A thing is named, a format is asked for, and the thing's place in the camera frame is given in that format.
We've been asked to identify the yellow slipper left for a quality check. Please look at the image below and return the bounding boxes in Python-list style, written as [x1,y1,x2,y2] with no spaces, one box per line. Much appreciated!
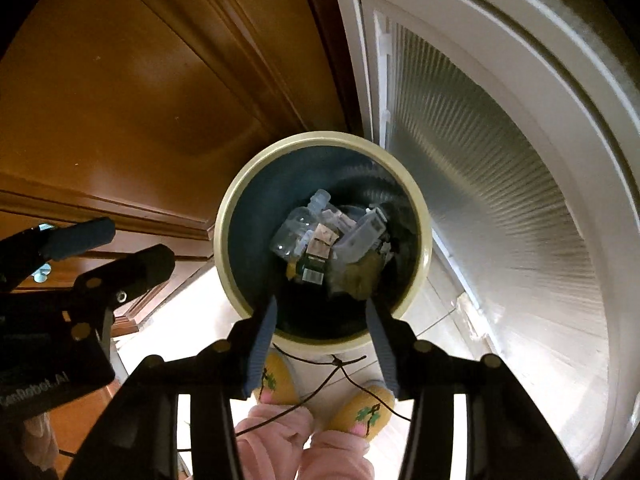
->
[254,350,300,406]

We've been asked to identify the black power cable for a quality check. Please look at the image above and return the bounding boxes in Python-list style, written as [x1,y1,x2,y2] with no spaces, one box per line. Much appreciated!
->
[174,343,414,453]

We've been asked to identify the yellow slipper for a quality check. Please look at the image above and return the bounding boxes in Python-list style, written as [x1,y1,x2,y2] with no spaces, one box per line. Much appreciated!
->
[254,350,300,406]
[326,382,395,442]

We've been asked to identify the small white dropper bottle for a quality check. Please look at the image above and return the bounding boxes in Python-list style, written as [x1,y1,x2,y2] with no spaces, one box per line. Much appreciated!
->
[269,188,331,261]

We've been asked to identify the wooden cabinet door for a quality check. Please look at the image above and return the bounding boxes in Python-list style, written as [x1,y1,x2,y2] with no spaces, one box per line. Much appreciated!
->
[1,0,359,336]

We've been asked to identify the brown fibrous scrubber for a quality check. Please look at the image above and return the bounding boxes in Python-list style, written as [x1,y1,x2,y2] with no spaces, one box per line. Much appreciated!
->
[328,252,384,301]

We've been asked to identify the beige small cartons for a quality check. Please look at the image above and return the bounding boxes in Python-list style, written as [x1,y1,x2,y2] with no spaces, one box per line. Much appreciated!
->
[306,223,338,260]

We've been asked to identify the yellow slipper right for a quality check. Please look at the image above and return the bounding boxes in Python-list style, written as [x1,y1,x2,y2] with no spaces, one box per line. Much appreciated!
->
[326,382,395,442]

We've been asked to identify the round cream trash bin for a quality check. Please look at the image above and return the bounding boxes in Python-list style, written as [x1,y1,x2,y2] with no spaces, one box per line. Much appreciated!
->
[215,131,432,356]

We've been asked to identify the left hand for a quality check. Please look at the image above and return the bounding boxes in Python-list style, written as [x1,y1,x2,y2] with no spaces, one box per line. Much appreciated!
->
[22,412,58,471]

